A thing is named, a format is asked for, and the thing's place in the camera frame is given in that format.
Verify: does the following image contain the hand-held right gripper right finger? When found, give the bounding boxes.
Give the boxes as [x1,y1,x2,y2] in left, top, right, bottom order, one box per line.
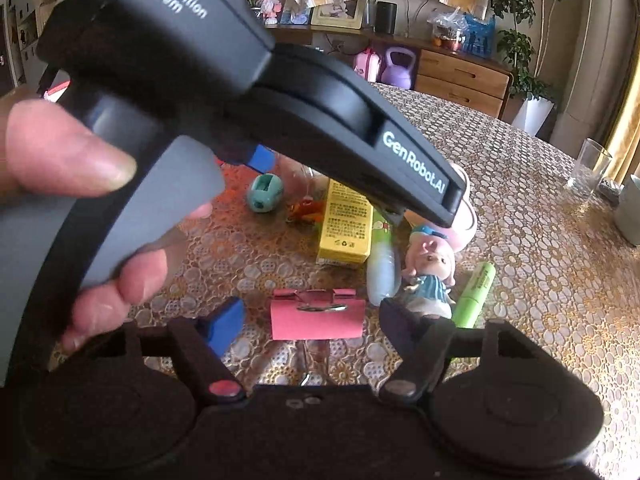
[377,297,538,406]

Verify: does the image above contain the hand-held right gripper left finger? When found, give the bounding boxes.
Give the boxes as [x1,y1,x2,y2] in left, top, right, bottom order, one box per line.
[102,297,248,406]

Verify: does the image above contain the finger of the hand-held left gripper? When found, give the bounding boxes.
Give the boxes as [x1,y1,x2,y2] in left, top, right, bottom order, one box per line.
[240,144,276,175]

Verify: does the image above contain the teal digital timer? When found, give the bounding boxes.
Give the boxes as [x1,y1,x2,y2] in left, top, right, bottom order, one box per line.
[248,173,285,214]

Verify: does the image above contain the light blue plastic bottle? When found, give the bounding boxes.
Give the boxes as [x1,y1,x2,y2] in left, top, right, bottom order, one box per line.
[366,207,403,307]

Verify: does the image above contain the orange keychain charm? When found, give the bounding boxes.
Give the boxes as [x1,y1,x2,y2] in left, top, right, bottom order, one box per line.
[286,199,326,225]

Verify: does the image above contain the green highlighter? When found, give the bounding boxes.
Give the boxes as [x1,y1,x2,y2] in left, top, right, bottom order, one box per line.
[451,261,497,330]

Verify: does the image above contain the pink binder clip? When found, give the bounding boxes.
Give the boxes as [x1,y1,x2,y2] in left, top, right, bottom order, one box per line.
[270,288,365,343]

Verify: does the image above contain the yellow cardboard box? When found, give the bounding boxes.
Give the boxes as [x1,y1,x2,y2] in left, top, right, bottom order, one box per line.
[315,178,375,267]

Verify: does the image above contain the white box with red edges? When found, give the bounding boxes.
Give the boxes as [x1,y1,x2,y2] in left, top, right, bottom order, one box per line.
[42,77,71,106]

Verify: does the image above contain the person's left hand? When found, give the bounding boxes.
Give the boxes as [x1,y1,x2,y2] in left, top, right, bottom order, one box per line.
[0,92,216,353]

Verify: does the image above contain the doll figurine with blue hat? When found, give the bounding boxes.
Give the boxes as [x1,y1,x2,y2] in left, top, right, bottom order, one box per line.
[400,225,457,321]

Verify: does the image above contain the pink and white plastic item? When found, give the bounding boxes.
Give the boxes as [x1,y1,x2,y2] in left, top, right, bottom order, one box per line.
[405,162,478,251]

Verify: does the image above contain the pink toy suitcase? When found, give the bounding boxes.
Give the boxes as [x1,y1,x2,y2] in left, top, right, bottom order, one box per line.
[353,49,383,82]

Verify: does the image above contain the purple kettlebell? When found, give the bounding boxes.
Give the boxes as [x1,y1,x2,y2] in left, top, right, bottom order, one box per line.
[381,46,417,90]

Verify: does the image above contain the dark cabinet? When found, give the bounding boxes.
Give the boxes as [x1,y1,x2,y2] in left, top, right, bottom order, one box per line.
[0,0,41,91]

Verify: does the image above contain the black cylindrical speaker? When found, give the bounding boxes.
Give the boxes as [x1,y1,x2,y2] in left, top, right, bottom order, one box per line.
[375,1,398,36]

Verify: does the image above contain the wooden sideboard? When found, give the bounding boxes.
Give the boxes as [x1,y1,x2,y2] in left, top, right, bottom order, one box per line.
[265,25,516,121]

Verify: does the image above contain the clear plastic bag with fruit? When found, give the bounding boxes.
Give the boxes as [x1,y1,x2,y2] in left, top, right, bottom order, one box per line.
[427,7,468,53]

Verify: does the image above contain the clear drinking glass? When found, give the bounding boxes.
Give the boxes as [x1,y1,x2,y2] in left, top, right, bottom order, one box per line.
[567,138,613,198]

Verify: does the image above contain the white planter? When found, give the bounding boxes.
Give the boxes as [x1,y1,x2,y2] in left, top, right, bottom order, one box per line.
[510,95,556,137]

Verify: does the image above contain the blue shopping bag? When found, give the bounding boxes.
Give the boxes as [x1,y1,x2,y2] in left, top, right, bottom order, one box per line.
[462,14,497,57]

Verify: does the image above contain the tall green potted plant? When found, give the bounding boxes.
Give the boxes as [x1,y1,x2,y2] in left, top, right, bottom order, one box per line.
[487,0,583,103]

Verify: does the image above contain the yellow curtain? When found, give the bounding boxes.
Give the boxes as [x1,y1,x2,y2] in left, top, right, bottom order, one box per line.
[602,60,640,186]

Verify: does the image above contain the beige standing air conditioner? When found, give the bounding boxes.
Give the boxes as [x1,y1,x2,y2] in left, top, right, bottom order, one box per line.
[550,0,636,146]

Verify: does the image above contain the yellow picture frame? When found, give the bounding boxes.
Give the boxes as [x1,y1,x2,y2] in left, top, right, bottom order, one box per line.
[311,0,365,30]

